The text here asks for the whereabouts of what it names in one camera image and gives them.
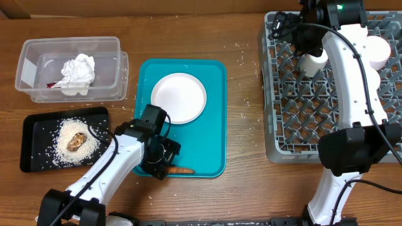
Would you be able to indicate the large white plate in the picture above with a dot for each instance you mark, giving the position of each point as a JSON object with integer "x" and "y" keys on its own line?
{"x": 181, "y": 95}

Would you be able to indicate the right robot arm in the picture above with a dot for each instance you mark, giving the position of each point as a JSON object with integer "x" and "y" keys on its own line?
{"x": 364, "y": 136}

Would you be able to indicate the clear plastic bin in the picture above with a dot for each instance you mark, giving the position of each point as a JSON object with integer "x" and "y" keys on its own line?
{"x": 41, "y": 62}

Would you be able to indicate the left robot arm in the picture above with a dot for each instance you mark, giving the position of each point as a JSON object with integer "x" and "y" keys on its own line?
{"x": 138, "y": 142}

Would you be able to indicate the small pink plate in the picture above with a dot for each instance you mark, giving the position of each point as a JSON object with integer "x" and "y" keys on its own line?
{"x": 379, "y": 51}

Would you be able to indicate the orange carrot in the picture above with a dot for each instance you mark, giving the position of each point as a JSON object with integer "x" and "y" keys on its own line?
{"x": 179, "y": 170}

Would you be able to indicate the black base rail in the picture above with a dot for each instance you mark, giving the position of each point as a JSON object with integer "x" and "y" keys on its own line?
{"x": 216, "y": 223}

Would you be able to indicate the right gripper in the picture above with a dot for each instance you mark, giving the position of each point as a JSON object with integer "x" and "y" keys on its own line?
{"x": 289, "y": 20}

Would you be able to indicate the white cup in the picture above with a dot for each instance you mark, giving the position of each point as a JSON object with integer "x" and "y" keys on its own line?
{"x": 312, "y": 64}

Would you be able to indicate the white napkin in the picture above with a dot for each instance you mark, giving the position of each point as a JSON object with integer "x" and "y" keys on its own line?
{"x": 78, "y": 74}

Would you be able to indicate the grey dishwasher rack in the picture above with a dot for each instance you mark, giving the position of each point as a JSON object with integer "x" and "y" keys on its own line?
{"x": 298, "y": 110}

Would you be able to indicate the pile of white rice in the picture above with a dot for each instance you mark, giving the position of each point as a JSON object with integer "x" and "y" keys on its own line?
{"x": 65, "y": 132}

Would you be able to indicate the red snack wrapper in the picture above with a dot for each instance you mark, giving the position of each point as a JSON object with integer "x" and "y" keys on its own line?
{"x": 50, "y": 85}

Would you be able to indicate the black plastic tray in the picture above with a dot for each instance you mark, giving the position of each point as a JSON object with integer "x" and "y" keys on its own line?
{"x": 39, "y": 129}

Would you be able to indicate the pale green bowl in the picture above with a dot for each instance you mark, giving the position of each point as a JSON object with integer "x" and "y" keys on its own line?
{"x": 373, "y": 81}

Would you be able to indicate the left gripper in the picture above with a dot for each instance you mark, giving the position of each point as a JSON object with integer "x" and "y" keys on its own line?
{"x": 156, "y": 170}

